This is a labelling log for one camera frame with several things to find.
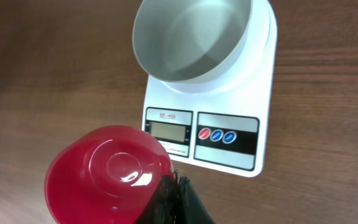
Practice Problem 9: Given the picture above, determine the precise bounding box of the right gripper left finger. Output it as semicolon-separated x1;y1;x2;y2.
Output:
134;170;179;224

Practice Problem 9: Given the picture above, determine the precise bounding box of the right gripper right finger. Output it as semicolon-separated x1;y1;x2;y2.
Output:
179;176;216;224

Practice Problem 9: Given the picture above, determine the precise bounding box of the red plastic measuring scoop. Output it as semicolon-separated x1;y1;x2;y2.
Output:
44;125;173;223

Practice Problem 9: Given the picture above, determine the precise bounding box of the white digital kitchen scale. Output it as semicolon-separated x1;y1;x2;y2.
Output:
142;4;277;177

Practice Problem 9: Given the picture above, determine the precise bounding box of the white round bowl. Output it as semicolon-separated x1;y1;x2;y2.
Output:
132;0;271;93

